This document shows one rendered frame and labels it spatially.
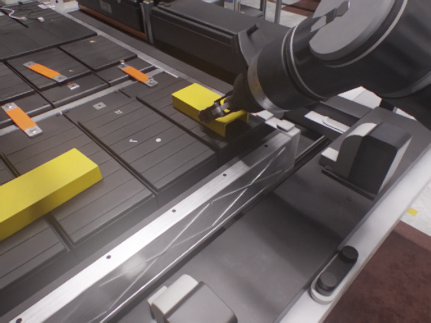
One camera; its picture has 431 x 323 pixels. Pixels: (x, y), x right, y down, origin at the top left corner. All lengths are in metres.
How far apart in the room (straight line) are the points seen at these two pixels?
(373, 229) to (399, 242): 1.14
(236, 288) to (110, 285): 0.20
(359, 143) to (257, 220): 0.25
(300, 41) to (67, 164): 0.40
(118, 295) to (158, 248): 0.08
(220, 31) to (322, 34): 0.46
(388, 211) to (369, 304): 0.89
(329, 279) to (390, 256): 1.23
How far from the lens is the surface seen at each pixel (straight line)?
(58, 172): 0.57
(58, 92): 0.88
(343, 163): 0.74
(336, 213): 0.70
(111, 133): 0.68
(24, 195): 0.56
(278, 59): 0.46
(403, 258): 1.84
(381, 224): 0.76
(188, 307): 0.41
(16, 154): 0.70
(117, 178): 0.57
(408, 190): 0.86
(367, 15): 0.38
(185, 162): 0.57
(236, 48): 0.53
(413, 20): 0.40
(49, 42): 1.13
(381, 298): 1.68
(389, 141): 0.68
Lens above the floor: 1.39
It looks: 42 degrees down
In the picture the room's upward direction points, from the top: 1 degrees counter-clockwise
